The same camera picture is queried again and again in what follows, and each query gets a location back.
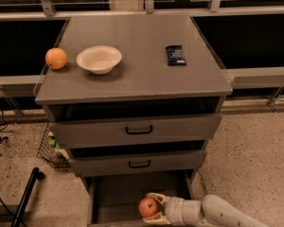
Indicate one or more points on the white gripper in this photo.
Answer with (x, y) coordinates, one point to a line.
(174, 210)

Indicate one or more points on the red apple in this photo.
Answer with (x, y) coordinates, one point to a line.
(148, 207)

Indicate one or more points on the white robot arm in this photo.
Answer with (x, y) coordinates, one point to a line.
(211, 211)

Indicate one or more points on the grey bottom drawer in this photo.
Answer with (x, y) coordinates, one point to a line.
(114, 199)

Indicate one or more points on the grey drawer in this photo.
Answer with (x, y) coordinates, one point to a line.
(138, 163)
(135, 131)
(114, 199)

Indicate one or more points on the grey middle drawer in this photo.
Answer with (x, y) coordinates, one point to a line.
(138, 163)

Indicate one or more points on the grey top drawer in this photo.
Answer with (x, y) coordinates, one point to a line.
(135, 131)

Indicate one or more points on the grey drawer cabinet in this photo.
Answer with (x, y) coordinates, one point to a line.
(141, 85)

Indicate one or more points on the black pole stand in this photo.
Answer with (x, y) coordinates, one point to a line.
(36, 175)

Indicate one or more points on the dark blue snack bar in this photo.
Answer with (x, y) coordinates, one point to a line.
(175, 55)

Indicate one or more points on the white bowl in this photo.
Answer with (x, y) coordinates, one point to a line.
(99, 60)

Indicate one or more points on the orange fruit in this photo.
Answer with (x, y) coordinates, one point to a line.
(56, 58)

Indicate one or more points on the black wire basket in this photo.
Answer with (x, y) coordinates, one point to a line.
(50, 151)

